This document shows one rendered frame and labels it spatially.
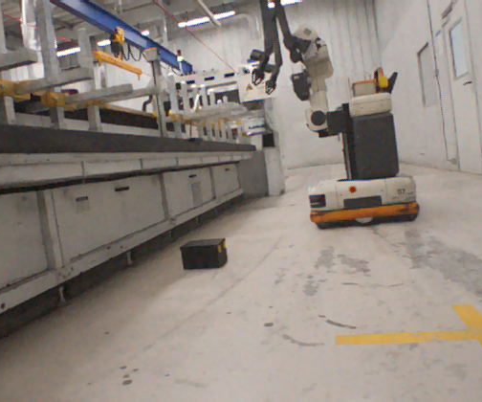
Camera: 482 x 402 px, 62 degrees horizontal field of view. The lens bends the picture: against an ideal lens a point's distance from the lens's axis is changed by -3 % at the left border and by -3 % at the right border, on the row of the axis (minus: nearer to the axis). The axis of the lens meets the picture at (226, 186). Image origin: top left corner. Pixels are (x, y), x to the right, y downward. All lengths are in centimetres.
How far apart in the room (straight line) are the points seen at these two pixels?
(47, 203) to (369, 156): 187
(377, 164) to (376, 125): 24
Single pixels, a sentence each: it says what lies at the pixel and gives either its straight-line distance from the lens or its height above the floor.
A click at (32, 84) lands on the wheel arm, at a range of 137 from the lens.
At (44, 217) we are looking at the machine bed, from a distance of 181.
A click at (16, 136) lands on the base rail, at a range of 135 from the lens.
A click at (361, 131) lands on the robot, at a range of 270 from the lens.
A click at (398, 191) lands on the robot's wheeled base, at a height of 20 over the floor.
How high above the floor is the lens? 50
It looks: 3 degrees down
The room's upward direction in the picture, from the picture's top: 8 degrees counter-clockwise
